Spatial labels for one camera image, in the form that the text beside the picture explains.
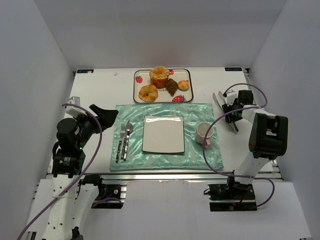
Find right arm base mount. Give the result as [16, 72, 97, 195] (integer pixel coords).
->
[203, 184, 257, 212]

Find strawberry pattern tray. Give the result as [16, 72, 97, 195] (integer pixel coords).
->
[133, 68, 194, 104]

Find purple cable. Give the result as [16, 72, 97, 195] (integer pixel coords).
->
[17, 102, 103, 240]
[202, 83, 276, 210]

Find silver fork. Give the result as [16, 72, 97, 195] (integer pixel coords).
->
[115, 123, 126, 163]

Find white square plate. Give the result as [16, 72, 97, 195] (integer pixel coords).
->
[142, 115, 185, 154]

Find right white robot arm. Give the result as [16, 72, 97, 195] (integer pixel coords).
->
[219, 90, 289, 191]

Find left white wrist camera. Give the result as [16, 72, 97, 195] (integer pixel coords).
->
[65, 96, 83, 118]

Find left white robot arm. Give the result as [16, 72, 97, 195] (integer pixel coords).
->
[42, 104, 119, 240]

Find tall orange muffin bread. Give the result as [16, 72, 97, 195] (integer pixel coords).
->
[149, 66, 170, 89]

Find pink ceramic mug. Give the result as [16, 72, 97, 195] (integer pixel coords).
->
[195, 122, 215, 148]

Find silver table knife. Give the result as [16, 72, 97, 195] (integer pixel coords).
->
[121, 120, 133, 161]

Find aluminium table frame rail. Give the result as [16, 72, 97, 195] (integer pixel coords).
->
[102, 172, 227, 181]

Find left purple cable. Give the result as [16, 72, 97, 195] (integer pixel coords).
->
[17, 102, 103, 240]

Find small round bread roll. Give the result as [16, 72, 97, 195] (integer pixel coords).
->
[178, 80, 190, 91]

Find metal serving tongs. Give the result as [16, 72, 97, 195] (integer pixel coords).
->
[212, 90, 240, 135]

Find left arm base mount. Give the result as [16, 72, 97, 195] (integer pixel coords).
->
[78, 174, 125, 209]

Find green satin placemat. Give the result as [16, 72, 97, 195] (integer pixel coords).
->
[109, 103, 224, 172]

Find brown chocolate croissant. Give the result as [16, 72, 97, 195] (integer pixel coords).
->
[165, 78, 179, 97]

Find round glazed bun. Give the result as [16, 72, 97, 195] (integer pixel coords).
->
[138, 84, 158, 102]

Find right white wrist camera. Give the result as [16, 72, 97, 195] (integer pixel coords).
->
[226, 91, 238, 105]

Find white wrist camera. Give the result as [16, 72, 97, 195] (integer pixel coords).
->
[226, 91, 238, 105]
[65, 96, 83, 118]

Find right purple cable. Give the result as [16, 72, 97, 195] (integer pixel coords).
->
[202, 83, 276, 210]

